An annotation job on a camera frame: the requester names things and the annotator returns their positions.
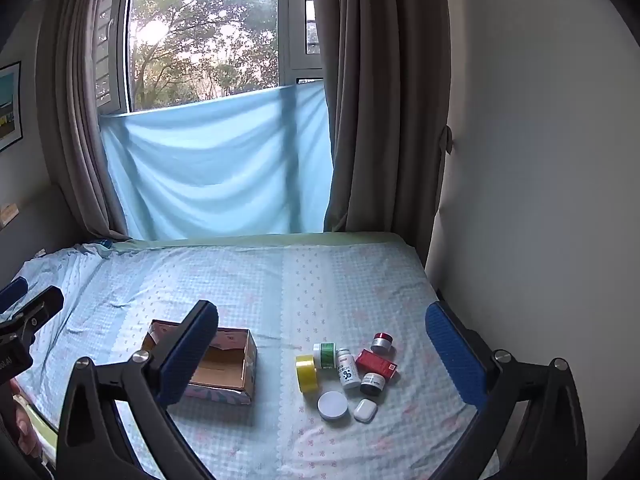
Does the white round tin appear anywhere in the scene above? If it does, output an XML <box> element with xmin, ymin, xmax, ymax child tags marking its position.
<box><xmin>317</xmin><ymin>391</ymin><xmax>352</xmax><ymax>422</ymax></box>

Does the beige curtain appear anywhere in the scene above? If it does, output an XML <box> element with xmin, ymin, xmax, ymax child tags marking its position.
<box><xmin>37</xmin><ymin>0</ymin><xmax>135</xmax><ymax>241</ymax></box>
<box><xmin>310</xmin><ymin>0</ymin><xmax>449</xmax><ymax>261</ymax></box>

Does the window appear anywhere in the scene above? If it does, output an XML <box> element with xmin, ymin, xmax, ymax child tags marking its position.
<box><xmin>92</xmin><ymin>0</ymin><xmax>326</xmax><ymax>113</ymax></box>

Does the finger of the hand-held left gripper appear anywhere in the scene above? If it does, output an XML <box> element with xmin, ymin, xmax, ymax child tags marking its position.
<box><xmin>0</xmin><ymin>277</ymin><xmax>29</xmax><ymax>314</ymax></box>
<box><xmin>0</xmin><ymin>286</ymin><xmax>65</xmax><ymax>347</ymax></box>

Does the green label jar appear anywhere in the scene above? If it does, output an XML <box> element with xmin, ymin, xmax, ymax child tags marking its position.
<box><xmin>313</xmin><ymin>342</ymin><xmax>339</xmax><ymax>370</ymax></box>

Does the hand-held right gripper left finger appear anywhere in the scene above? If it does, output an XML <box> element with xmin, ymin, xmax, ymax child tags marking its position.
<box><xmin>56</xmin><ymin>300</ymin><xmax>221</xmax><ymax>480</ymax></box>

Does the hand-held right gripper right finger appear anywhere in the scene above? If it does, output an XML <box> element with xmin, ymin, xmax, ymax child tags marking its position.
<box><xmin>425</xmin><ymin>301</ymin><xmax>588</xmax><ymax>480</ymax></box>

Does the person's left hand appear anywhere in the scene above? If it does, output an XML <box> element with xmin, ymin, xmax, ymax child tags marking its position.
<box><xmin>7</xmin><ymin>377</ymin><xmax>40</xmax><ymax>461</ymax></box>

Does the white earbuds case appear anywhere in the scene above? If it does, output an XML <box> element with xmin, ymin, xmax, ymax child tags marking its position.
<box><xmin>353</xmin><ymin>398</ymin><xmax>378</xmax><ymax>423</ymax></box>

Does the red carton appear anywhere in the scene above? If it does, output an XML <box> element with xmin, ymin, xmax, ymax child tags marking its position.
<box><xmin>355</xmin><ymin>349</ymin><xmax>399</xmax><ymax>381</ymax></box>

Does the checked floral bed sheet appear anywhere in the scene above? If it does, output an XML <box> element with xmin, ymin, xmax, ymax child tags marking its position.
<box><xmin>0</xmin><ymin>237</ymin><xmax>501</xmax><ymax>480</ymax></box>

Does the cardboard box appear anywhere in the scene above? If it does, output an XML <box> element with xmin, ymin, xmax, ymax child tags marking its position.
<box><xmin>141</xmin><ymin>319</ymin><xmax>258</xmax><ymax>407</ymax></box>

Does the framed wall picture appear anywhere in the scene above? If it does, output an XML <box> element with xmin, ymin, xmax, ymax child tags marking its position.
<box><xmin>0</xmin><ymin>61</ymin><xmax>23</xmax><ymax>152</ymax></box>

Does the light blue hanging cloth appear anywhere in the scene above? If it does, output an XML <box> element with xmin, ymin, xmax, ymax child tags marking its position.
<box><xmin>100</xmin><ymin>81</ymin><xmax>335</xmax><ymax>241</ymax></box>

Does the white pill bottle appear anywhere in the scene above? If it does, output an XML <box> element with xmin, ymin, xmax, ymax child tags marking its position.
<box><xmin>336</xmin><ymin>347</ymin><xmax>362</xmax><ymax>391</ymax></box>

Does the yellow tape roll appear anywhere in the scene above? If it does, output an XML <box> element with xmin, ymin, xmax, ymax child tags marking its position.
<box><xmin>295</xmin><ymin>354</ymin><xmax>321</xmax><ymax>395</ymax></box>

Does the black jar white label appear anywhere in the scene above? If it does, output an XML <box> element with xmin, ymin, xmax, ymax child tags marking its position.
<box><xmin>360</xmin><ymin>372</ymin><xmax>387</xmax><ymax>397</ymax></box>

